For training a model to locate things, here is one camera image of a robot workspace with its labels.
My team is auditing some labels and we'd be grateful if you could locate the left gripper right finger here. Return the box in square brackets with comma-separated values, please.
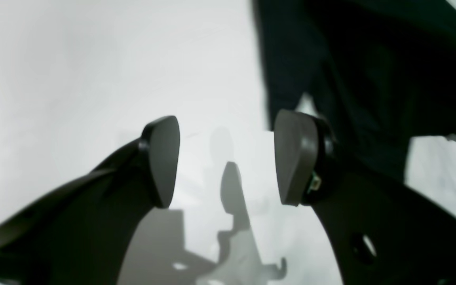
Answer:
[274, 110, 456, 285]

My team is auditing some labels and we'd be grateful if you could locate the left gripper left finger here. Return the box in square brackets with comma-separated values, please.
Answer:
[0, 116, 180, 285]

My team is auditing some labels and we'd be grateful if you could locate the black t-shirt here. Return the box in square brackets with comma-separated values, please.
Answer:
[252, 0, 456, 181]

